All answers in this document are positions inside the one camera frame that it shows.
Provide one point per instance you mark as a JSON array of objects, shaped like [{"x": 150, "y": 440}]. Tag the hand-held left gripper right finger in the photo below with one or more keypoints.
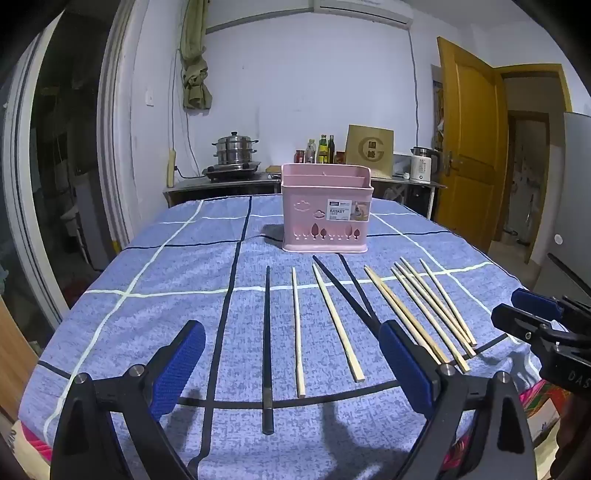
[{"x": 406, "y": 364}]

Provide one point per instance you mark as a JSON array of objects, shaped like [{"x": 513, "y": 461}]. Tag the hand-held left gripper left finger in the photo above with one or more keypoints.
[{"x": 180, "y": 364}]

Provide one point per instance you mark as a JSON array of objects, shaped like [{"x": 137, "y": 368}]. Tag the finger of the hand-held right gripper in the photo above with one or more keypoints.
[
  {"x": 517, "y": 321},
  {"x": 535, "y": 301}
]

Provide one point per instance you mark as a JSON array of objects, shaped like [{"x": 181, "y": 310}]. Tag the pink plastic utensil basket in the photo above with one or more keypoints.
[{"x": 304, "y": 217}]

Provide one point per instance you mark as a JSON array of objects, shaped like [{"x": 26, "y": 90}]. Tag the colourful striped cloth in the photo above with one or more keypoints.
[{"x": 542, "y": 401}]

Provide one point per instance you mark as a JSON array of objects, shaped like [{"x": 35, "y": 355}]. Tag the blue checkered blanket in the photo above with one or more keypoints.
[{"x": 161, "y": 277}]

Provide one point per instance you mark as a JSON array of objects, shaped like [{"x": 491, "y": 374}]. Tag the grey refrigerator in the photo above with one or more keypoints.
[{"x": 575, "y": 194}]

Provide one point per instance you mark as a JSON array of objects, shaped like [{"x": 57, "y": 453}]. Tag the yellow wooden door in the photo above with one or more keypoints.
[{"x": 466, "y": 152}]

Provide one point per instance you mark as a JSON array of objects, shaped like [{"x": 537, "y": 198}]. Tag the white electric kettle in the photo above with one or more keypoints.
[{"x": 422, "y": 167}]

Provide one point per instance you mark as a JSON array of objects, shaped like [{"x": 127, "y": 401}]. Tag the yellowed power strip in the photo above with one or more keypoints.
[{"x": 171, "y": 168}]

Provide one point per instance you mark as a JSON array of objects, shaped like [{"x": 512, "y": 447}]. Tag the black gas stove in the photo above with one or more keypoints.
[{"x": 231, "y": 171}]

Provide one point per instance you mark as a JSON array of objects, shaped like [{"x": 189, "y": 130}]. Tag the brown cardboard gift box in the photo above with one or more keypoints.
[{"x": 369, "y": 152}]

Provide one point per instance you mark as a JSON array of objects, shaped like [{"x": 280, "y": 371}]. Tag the red chili sauce jar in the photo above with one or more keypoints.
[{"x": 340, "y": 158}]

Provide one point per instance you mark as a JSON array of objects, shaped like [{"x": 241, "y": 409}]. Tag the stainless steel steamer pot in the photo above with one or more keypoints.
[{"x": 235, "y": 147}]

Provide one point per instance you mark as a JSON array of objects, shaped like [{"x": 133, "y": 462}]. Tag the dark sauce bottle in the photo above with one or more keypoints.
[{"x": 332, "y": 151}]

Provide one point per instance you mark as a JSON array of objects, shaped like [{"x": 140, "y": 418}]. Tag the yellow green label bottle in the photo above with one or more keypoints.
[{"x": 323, "y": 151}]

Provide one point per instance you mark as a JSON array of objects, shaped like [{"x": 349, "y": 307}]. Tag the small red sauce jar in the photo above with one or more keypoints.
[{"x": 300, "y": 157}]

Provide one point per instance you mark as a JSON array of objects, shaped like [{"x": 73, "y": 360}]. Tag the tied green curtain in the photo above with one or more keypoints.
[{"x": 196, "y": 64}]

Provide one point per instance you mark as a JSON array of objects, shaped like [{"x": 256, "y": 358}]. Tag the white air conditioner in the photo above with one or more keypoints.
[{"x": 364, "y": 11}]

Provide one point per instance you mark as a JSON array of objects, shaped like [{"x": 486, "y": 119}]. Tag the yellow wooden door frame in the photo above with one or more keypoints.
[{"x": 535, "y": 71}]

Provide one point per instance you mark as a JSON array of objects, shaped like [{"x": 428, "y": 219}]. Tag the white sliding door frame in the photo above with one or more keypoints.
[{"x": 115, "y": 138}]

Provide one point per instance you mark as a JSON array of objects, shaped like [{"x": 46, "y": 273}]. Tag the white wall switch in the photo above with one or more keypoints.
[{"x": 150, "y": 97}]

